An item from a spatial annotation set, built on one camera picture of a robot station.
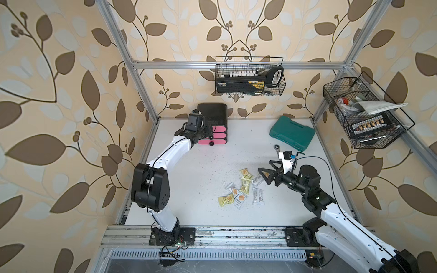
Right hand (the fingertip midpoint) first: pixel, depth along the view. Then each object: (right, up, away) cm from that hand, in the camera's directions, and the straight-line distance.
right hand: (264, 165), depth 76 cm
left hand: (-25, +18, +12) cm, 33 cm away
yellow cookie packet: (0, -2, -7) cm, 7 cm away
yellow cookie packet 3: (-17, -18, +6) cm, 25 cm away
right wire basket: (+40, +34, +8) cm, 53 cm away
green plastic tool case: (+26, +15, +32) cm, 44 cm away
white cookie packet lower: (-11, -19, +8) cm, 23 cm away
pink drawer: (-22, +14, +28) cm, 39 cm away
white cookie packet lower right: (-1, -17, +8) cm, 19 cm away
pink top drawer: (-22, +17, +19) cm, 34 cm away
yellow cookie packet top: (-6, -7, +16) cm, 19 cm away
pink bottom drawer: (-26, +9, +27) cm, 39 cm away
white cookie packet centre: (-14, -14, +10) cm, 22 cm away
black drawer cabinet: (-24, +28, +32) cm, 49 cm away
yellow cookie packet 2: (-7, -12, +12) cm, 19 cm away
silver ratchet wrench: (+15, +6, +29) cm, 33 cm away
